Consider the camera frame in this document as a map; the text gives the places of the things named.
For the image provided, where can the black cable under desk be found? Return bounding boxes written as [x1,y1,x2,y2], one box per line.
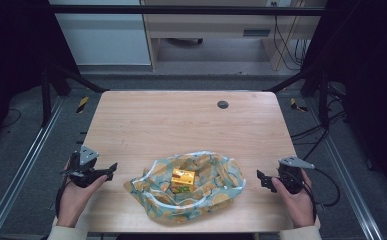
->
[163,37,205,47]

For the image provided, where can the black floor cables bundle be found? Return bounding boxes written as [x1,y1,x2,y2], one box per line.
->
[290,81,348,163]

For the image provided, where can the green bag with orange print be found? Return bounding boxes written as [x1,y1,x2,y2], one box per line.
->
[123,150,248,224]

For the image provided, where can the black metal frame strut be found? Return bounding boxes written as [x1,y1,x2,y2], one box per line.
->
[40,63,111,128]
[263,63,333,130]

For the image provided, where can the yellow carton box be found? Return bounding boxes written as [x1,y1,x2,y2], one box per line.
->
[169,167,197,195]

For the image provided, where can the light wooden desk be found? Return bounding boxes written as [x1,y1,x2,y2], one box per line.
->
[140,0,329,72]

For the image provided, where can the yellow black floor tape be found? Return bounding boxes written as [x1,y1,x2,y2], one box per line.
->
[76,95,91,115]
[289,97,309,113]

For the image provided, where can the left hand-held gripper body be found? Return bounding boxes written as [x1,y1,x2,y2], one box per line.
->
[60,145,106,189]

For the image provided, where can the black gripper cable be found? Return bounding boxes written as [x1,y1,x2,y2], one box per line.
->
[300,166,342,223]
[54,166,74,219]

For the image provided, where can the thin black floor cable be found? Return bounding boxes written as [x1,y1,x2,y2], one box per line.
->
[0,107,23,130]

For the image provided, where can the black horizontal frame bar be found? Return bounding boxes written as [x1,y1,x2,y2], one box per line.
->
[48,4,327,17]

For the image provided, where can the white cabinet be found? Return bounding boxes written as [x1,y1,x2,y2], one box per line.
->
[48,0,152,66]

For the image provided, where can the black curtain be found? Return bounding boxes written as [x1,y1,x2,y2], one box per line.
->
[300,0,387,204]
[0,0,82,154]

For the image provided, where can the person's left hand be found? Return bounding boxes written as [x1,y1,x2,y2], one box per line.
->
[56,160,109,229]

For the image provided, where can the aluminium floor rail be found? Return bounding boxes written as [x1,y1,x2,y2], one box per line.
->
[0,95,67,240]
[304,97,385,240]

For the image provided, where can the person's right hand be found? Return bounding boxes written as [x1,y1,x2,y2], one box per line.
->
[270,168,316,230]

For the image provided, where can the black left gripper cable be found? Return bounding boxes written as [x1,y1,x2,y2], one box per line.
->
[54,166,74,219]

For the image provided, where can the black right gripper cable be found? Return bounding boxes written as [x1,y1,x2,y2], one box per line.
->
[300,166,342,223]

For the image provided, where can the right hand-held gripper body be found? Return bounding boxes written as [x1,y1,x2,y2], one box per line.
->
[276,155,316,195]

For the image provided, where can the black hanging cables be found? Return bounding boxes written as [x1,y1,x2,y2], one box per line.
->
[271,1,312,72]

